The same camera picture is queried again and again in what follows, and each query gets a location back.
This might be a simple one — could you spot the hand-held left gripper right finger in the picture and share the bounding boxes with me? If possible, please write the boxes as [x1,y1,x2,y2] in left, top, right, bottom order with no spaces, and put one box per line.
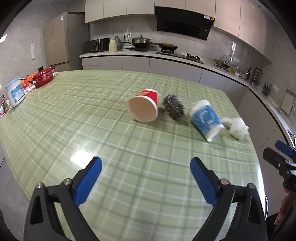
[190,157,267,241]

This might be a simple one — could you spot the small tins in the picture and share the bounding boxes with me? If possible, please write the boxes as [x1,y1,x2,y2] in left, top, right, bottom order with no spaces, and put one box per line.
[0,93,10,114]

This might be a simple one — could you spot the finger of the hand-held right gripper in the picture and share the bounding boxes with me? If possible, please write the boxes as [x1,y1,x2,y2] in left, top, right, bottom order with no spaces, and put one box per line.
[275,141,296,157]
[263,148,290,171]

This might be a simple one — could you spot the dark pot with lid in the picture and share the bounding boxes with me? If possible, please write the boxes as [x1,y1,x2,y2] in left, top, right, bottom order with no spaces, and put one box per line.
[132,35,151,49]

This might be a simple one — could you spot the beige upper cabinets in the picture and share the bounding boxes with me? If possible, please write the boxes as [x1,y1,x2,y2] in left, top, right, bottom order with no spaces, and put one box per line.
[84,0,278,63]

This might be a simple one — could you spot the white cutting board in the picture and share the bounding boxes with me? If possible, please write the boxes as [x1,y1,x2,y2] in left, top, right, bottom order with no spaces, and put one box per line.
[281,90,296,115]

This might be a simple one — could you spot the black gas stove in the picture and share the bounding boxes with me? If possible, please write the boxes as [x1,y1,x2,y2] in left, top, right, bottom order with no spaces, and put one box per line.
[156,50,205,64]

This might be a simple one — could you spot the blue and white paper cup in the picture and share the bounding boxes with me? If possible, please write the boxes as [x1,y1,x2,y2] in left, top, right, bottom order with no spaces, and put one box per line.
[190,100,224,142]

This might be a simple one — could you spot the black microwave oven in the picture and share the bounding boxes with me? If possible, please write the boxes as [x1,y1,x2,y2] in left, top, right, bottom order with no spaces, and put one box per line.
[85,38,111,53]

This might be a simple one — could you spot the orange plastic bag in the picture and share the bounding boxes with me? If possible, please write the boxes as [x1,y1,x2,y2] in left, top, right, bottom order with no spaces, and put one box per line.
[23,75,35,87]

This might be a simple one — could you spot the steel kettle with handle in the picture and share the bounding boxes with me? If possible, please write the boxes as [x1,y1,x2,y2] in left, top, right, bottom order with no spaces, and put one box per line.
[215,55,232,69]

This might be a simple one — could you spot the red paper cup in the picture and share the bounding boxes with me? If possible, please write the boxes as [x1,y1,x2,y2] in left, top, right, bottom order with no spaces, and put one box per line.
[127,89,160,123]

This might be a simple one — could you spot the green checked tablecloth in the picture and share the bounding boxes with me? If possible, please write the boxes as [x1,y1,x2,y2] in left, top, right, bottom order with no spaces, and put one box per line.
[0,70,264,241]

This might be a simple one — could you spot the red enamel pot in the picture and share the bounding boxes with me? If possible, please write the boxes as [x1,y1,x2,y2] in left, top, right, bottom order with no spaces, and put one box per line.
[31,66,56,88]

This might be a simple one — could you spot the beige refrigerator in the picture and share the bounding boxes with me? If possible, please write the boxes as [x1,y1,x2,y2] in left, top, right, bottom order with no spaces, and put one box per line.
[44,11,89,72]

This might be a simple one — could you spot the black range hood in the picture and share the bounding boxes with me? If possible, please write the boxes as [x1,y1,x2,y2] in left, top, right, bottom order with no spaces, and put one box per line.
[154,6,214,41]

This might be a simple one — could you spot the steel wool scrubber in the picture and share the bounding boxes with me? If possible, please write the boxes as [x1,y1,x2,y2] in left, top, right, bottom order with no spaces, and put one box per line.
[162,93,185,120]

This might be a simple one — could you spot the black wok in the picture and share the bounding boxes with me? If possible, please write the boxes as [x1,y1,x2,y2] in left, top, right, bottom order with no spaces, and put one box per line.
[150,42,178,50]

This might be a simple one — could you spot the crumpled white tissue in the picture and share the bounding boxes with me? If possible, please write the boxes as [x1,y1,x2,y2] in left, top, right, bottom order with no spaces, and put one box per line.
[222,117,250,140]

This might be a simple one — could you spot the knife rack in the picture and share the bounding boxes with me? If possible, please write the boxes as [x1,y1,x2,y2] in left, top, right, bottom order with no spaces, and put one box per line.
[252,66,262,86]

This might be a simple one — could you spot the dark utensil holder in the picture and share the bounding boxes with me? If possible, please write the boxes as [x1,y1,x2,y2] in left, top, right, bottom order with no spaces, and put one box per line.
[262,82,273,96]

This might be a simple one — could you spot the white jar with blue label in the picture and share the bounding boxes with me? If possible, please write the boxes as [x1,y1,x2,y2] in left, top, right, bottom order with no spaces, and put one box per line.
[6,77,26,107]

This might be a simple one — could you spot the person's right hand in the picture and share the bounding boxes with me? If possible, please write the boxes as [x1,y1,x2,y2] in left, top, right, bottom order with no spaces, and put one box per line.
[274,193,296,232]

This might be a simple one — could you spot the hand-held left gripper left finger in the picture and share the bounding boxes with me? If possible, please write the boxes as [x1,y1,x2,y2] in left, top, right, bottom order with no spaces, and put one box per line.
[23,156,103,241]

